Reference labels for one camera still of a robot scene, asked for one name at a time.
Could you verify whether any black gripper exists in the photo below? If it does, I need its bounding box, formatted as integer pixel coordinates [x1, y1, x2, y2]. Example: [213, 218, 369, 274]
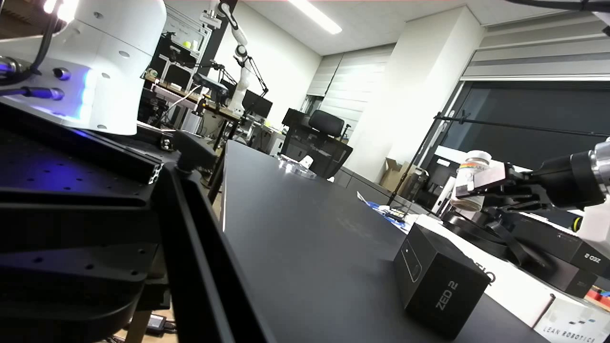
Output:
[453, 152, 605, 211]

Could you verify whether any white plastic bottle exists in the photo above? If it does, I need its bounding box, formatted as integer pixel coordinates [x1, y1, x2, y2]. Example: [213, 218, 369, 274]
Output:
[453, 150, 491, 211]

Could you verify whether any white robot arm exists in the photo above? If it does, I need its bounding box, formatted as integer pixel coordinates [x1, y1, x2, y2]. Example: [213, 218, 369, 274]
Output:
[0, 0, 165, 135]

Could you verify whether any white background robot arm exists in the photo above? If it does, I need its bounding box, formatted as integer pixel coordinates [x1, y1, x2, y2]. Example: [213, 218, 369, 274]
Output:
[201, 0, 605, 207]

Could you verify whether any black device on box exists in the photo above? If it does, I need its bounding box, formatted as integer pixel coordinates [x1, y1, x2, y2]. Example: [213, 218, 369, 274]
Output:
[441, 211, 610, 297]

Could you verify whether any black ZED box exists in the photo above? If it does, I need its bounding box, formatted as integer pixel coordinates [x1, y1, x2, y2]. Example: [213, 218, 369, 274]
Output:
[392, 224, 489, 338]

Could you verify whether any cardboard box by pillar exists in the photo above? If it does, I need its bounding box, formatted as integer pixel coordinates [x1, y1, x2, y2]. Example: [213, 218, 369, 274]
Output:
[378, 157, 411, 192]

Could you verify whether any black office chair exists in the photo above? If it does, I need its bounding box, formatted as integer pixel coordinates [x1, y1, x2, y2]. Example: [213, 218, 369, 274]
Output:
[279, 108, 352, 178]

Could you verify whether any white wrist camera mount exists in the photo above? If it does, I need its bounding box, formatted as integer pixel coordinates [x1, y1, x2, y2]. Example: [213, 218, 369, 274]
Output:
[579, 201, 610, 251]

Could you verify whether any black breadboard mount plate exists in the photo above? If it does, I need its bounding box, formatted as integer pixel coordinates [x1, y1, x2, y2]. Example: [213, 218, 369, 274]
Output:
[0, 106, 169, 343]

